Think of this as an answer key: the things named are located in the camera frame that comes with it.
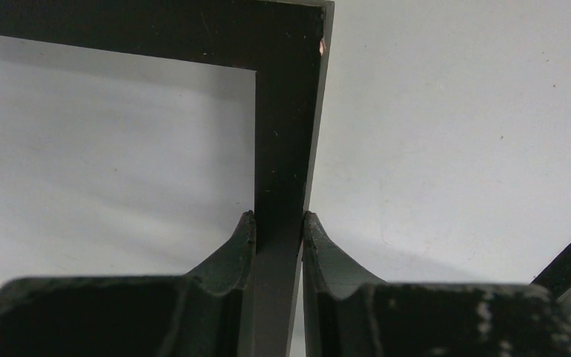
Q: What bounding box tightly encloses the black picture frame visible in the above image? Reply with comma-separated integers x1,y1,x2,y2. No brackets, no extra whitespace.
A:
0,1,334,356

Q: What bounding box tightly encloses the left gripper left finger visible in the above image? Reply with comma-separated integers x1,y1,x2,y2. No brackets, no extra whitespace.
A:
0,211,256,356

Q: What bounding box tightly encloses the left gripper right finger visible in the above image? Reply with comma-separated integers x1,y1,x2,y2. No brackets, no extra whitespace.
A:
303,212,571,356

